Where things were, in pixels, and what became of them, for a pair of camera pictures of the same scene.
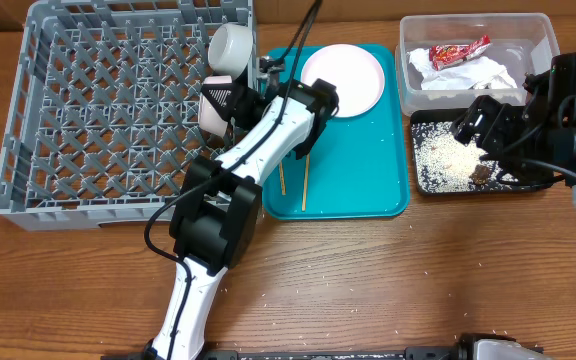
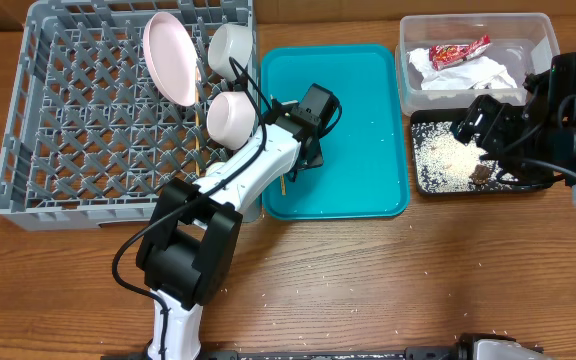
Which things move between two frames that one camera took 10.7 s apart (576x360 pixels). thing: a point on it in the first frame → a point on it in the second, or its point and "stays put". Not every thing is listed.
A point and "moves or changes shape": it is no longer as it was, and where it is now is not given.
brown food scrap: x=481 y=174 stays put
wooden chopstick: x=282 y=179 stays put
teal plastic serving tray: x=357 y=166 stays put
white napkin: x=475 y=73 stays put
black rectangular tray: x=442 y=164 stays put
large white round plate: x=356 y=73 → x=172 y=56
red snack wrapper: x=443 y=55 stays put
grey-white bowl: x=230 y=48 stays put
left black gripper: x=239 y=94 → x=315 y=157
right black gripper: x=491 y=125 stays put
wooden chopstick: x=303 y=208 → x=197 y=101
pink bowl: x=210 y=121 moves or changes shape
